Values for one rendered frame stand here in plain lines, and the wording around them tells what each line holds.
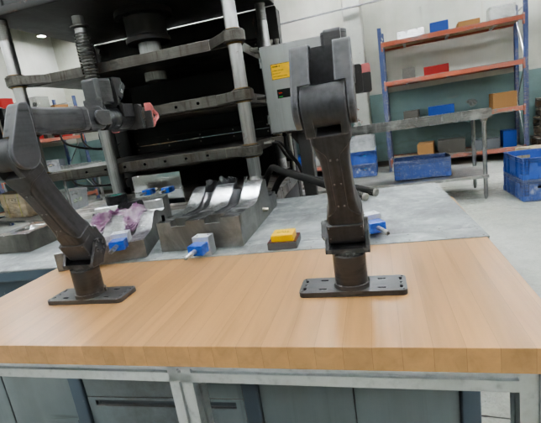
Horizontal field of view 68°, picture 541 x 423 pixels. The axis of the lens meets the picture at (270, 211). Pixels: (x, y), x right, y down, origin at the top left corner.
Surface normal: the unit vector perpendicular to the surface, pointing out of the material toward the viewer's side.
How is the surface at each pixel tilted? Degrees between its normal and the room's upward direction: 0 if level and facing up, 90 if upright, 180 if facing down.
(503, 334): 0
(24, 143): 90
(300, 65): 64
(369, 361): 90
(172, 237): 90
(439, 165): 92
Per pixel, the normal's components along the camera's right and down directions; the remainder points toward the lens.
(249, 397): -0.21, 0.25
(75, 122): 0.92, 0.00
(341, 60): -0.28, -0.20
